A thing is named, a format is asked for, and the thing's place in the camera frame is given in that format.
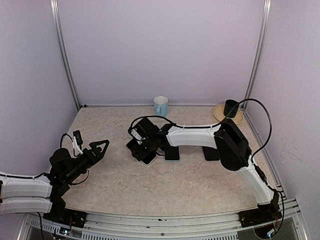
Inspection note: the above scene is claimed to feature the light blue phone case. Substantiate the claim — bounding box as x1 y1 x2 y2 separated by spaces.
164 146 181 163

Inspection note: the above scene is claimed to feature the aluminium frame post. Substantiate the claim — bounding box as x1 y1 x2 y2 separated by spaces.
245 0 272 99
50 0 82 111

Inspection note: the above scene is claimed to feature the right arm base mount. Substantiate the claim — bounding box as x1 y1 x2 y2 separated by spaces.
238 190 283 228

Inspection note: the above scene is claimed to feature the black phone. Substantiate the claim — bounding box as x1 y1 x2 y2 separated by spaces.
141 152 157 165

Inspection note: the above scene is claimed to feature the left aluminium frame post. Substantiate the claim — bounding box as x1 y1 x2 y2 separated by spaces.
50 0 82 111

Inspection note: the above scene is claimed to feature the dark green cup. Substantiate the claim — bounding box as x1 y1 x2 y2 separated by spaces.
223 99 239 118

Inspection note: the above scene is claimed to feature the clear phone case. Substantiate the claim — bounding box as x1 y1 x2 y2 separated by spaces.
129 145 157 165

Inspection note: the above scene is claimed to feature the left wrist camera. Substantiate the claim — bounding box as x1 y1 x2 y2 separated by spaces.
72 130 83 157

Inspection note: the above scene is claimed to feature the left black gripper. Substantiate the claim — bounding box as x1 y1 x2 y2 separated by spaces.
65 139 109 183

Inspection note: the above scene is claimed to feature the right aluminium frame post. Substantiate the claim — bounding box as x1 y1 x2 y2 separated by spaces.
245 0 272 99

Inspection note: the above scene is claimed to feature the light blue mug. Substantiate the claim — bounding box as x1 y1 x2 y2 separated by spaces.
153 96 169 117

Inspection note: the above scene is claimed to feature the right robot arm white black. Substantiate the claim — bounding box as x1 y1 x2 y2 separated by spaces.
126 115 282 222

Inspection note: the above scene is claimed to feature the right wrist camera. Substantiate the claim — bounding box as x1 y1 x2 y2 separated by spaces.
128 117 160 145

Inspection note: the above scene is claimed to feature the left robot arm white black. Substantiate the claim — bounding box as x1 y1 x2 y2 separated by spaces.
0 139 110 223

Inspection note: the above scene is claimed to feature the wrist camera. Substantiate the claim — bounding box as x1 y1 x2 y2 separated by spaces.
72 130 83 157
128 117 160 145

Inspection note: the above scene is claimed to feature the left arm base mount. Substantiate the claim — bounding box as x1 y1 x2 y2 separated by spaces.
43 198 88 229

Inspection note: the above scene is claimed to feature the beige plate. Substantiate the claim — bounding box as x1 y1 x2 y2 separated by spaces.
212 104 244 125

